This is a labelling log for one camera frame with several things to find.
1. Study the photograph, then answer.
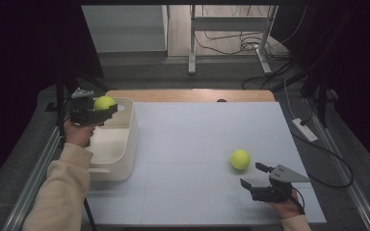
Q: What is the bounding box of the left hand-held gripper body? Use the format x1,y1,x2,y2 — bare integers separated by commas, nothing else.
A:
69,87,95,127

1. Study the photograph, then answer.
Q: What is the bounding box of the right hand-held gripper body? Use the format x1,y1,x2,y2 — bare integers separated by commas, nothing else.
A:
250,164,310,204

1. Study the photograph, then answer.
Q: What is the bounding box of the yellow-green tennis ball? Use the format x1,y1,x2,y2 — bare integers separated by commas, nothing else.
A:
229,148,251,171
92,95,118,113

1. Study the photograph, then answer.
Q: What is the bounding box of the white plastic bin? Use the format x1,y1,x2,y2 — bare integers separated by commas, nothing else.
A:
86,96,139,182

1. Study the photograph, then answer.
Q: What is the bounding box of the person's right hand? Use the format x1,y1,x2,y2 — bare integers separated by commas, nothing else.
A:
268,188,304,221

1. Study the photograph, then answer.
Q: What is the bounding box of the person's left hand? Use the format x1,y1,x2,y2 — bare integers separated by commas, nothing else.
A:
63,119,96,149

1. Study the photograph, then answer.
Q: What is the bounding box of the black stand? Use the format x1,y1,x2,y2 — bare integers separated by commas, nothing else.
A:
44,64,78,142
301,64,331,129

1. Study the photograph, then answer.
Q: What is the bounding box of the white power strip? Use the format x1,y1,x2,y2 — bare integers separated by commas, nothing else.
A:
291,117,319,143

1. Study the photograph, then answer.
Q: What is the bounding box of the wooden table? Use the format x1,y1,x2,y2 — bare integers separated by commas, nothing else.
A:
105,90,277,103

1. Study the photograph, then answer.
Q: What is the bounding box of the white cabinet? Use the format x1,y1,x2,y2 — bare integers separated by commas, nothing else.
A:
81,4,169,53

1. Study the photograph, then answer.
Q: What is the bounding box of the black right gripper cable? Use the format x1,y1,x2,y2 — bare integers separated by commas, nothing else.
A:
291,187,306,216

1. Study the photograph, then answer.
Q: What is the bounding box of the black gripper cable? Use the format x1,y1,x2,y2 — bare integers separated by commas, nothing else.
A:
82,197,98,231
291,187,306,216

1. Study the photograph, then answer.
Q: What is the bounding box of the black power strip cable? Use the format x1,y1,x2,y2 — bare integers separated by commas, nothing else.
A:
292,130,355,190

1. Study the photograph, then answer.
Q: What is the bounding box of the grey metal floor rail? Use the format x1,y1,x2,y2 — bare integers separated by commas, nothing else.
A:
1,126,62,231
303,95,370,231

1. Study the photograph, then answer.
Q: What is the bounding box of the thin white cable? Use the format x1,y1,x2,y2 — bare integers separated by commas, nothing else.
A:
283,76,299,120

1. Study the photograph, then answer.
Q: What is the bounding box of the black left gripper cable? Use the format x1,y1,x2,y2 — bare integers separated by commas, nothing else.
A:
82,197,98,231

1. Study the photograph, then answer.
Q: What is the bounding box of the tangle of floor cables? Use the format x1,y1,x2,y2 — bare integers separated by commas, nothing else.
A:
194,30,292,62

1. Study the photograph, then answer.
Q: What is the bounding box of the white metal desk frame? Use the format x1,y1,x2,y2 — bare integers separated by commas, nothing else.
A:
187,4,278,76

